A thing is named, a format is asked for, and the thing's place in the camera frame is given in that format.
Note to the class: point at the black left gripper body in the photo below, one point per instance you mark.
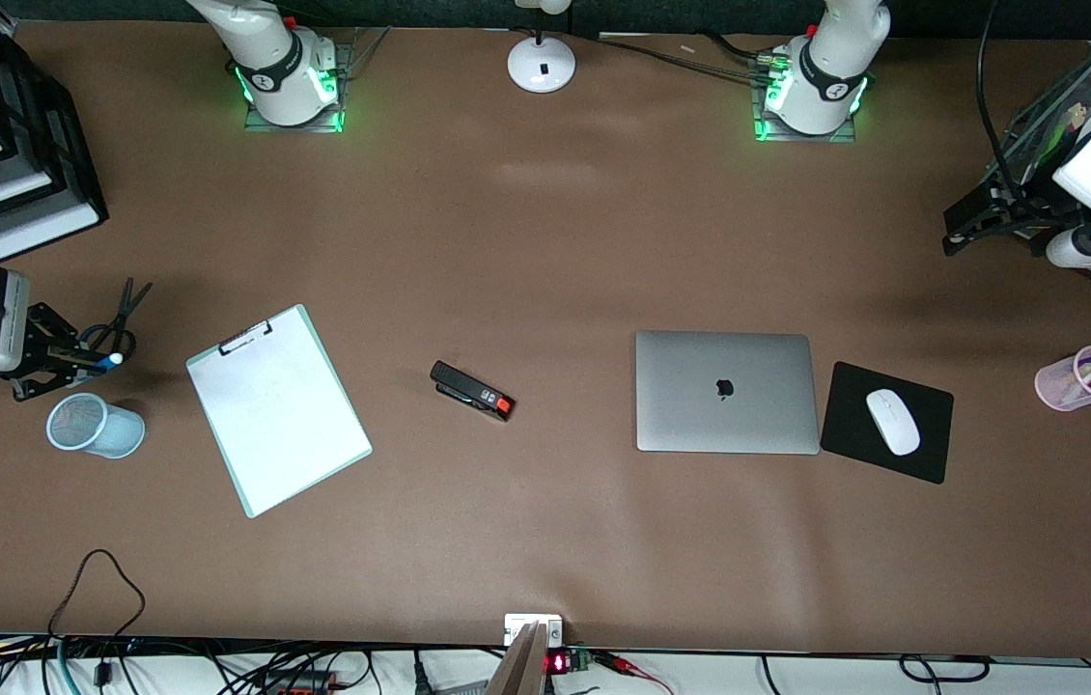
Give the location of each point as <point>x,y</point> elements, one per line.
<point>1017,206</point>

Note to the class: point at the small white box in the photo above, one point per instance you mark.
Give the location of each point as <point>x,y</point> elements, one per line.
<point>518,625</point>

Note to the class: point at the black stapler with red end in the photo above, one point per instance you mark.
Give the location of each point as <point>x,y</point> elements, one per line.
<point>468,388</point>

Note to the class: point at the silver grey laptop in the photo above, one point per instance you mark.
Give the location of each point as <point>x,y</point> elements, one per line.
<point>724,391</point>

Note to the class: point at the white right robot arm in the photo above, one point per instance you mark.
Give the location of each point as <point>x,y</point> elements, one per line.
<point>280,68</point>

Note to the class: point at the blue marker pen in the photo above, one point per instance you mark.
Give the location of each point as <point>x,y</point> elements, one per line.
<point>107,363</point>

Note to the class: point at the circuit board with red display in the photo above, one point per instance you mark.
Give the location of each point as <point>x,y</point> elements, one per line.
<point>573,661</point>

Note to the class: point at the grey slanted post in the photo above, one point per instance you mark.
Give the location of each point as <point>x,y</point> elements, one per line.
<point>521,666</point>

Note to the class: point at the white computer mouse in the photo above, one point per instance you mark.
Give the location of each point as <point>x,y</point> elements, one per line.
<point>893,423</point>

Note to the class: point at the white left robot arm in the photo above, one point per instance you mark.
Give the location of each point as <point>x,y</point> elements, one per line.
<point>821,87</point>

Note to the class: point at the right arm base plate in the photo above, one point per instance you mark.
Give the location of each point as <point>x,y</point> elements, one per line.
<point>345,87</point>

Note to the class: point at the black scissors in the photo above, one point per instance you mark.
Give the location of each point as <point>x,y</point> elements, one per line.
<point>128,309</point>

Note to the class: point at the pink mesh pen cup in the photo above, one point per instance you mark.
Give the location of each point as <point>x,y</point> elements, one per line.
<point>1057,384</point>

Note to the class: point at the white round stand base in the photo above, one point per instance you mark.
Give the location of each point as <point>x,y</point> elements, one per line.
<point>542,66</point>

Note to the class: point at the white paper clipboard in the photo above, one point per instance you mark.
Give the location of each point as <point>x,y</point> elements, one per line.
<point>294,434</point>

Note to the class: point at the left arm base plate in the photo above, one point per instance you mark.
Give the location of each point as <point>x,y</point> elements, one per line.
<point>763,130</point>

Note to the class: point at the blue mesh pen cup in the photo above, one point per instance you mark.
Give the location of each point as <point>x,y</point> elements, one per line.
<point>111,432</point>

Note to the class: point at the black stacked document tray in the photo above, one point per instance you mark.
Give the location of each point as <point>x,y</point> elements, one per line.
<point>53,164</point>

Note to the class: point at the black mouse pad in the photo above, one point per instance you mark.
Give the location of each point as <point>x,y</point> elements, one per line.
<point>845,425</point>

